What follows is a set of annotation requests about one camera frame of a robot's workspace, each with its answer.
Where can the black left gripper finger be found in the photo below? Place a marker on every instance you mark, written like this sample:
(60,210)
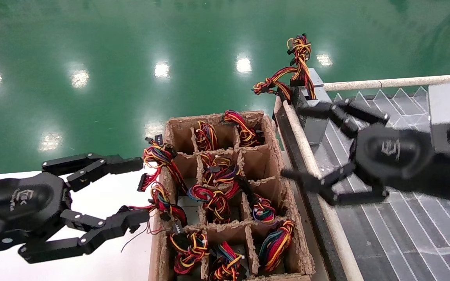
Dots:
(111,230)
(100,164)

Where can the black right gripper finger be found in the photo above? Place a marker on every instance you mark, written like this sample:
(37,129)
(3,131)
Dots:
(346,111)
(334,187)

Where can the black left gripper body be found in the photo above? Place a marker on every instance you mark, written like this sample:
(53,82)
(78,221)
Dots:
(18,207)

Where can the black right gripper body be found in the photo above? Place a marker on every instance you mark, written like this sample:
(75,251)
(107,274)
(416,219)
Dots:
(393,152)

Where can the white rack pipe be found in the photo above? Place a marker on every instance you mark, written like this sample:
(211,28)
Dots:
(385,83)
(301,136)

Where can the brown cardboard divider box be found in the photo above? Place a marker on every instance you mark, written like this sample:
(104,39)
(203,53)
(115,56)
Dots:
(287,210)

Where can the clear acrylic divider tray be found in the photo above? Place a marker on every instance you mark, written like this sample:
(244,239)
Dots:
(404,234)

